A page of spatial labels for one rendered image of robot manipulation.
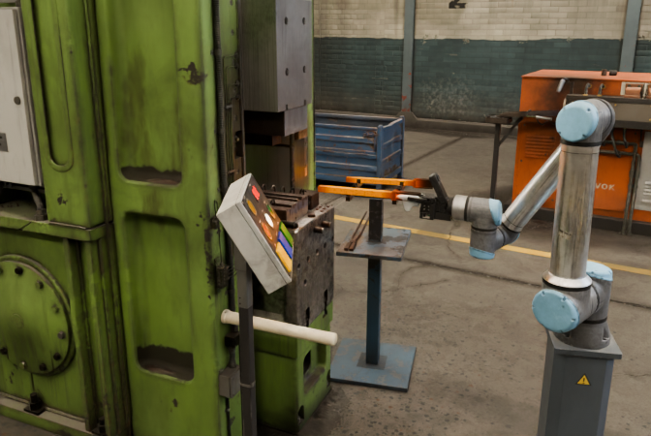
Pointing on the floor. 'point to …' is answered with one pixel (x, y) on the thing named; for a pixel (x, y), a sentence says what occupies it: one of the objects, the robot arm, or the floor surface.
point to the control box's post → (247, 350)
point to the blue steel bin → (358, 146)
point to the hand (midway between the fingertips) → (400, 194)
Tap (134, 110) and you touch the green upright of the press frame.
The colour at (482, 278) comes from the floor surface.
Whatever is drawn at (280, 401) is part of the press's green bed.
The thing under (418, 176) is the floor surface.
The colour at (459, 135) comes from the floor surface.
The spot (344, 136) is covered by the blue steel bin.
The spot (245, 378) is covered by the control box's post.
